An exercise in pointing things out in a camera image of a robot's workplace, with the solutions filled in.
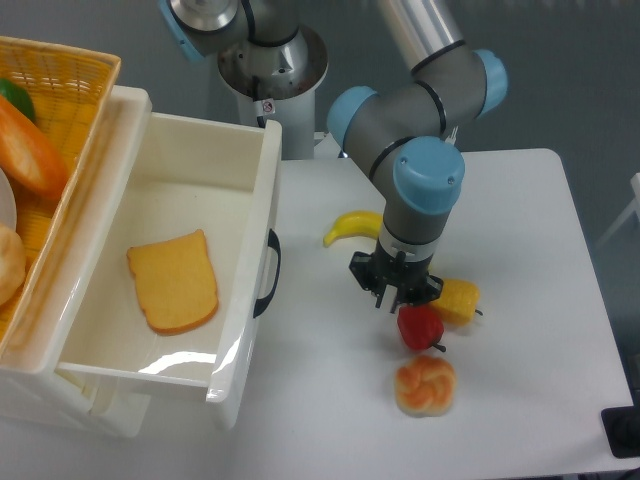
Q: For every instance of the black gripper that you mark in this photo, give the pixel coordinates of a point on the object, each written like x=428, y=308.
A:
x=408, y=273

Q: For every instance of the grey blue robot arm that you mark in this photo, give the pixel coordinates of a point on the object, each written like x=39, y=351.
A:
x=401, y=141

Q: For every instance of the white drawer cabinet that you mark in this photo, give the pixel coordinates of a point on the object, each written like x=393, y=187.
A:
x=35, y=384

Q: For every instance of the red bell pepper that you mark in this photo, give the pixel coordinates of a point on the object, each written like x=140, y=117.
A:
x=420, y=328

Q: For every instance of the yellow banana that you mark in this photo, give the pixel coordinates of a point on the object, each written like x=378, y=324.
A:
x=358, y=223

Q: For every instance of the yellow bell pepper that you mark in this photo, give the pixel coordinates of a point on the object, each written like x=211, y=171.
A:
x=457, y=304

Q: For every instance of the knotted bread roll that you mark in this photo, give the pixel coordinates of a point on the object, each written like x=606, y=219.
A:
x=425, y=386

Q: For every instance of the toast bread slice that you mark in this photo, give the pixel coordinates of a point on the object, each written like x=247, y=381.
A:
x=175, y=283

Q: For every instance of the black device at edge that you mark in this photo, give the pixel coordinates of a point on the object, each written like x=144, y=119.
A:
x=621, y=426

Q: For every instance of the yellow wicker basket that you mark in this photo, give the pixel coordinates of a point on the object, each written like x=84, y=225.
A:
x=69, y=87

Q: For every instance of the orange baguette bread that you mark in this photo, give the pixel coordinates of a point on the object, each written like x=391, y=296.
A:
x=29, y=157

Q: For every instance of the white plate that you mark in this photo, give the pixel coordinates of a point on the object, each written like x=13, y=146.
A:
x=8, y=209

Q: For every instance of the green pepper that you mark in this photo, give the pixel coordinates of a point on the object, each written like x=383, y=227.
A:
x=18, y=97

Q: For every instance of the black top drawer handle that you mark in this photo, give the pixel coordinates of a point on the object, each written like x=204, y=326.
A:
x=270, y=275

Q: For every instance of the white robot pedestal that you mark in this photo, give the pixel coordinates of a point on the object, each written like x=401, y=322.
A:
x=279, y=83

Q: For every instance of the white frame at right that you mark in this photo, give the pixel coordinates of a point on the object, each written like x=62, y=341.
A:
x=629, y=211

